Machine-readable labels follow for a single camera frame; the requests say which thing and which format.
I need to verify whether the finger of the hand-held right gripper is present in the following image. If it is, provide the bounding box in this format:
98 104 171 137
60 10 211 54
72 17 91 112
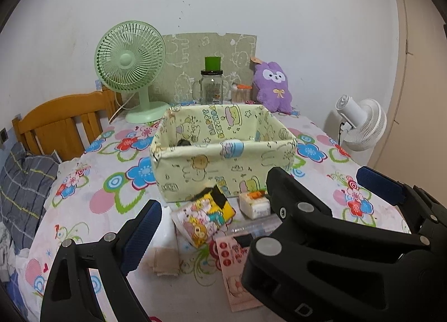
241 166 447 306
356 166 447 244

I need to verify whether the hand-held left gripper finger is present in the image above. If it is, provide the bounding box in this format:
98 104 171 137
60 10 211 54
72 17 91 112
40 199 163 322

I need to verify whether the yellow cartoon tissue pack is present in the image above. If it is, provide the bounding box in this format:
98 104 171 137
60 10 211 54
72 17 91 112
171 185 237 249

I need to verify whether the yellow cartoon fabric storage box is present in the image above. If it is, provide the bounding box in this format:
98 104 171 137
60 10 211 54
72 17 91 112
150 103 297 204

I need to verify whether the white beige folded cloth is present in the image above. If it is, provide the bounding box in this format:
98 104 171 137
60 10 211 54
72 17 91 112
148 209 181 278

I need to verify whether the small white tissue pack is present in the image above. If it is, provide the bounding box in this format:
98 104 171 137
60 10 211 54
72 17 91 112
238 190 272 220

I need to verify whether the floral printed sheet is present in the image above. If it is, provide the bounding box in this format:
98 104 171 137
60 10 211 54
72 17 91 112
14 100 413 322

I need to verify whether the clear plastic tube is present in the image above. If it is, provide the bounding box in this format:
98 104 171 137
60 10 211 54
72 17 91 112
230 216 280 236

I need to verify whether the white standing fan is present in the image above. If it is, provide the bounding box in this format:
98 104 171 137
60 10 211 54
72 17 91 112
323 95 387 152

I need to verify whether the beige wooden door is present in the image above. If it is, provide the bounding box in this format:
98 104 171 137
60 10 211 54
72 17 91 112
368 0 447 205

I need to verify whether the pink printed packet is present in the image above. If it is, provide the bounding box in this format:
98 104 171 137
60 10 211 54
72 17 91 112
214 232 267 313

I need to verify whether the purple plush toy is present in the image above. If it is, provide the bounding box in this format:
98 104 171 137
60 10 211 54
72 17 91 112
251 57 294 114

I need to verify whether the cotton swab container orange lid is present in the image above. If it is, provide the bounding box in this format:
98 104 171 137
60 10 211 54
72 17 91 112
232 83 252 103

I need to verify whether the grey plaid pillow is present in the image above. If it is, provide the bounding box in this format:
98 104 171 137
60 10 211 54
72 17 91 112
0 142 61 249

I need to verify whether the glass jar mug black lid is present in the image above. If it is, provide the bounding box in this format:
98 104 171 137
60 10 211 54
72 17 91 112
192 70 228 106

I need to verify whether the wooden bed headboard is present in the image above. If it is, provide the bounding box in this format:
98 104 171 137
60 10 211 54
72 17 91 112
12 89 123 162

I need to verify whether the green printed board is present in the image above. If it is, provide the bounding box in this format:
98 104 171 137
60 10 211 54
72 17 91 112
161 32 258 105

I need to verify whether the green desk fan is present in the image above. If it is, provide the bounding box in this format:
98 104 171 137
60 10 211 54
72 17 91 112
95 21 172 124

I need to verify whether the white fan cable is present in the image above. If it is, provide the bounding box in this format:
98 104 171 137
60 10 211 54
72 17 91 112
109 93 128 123

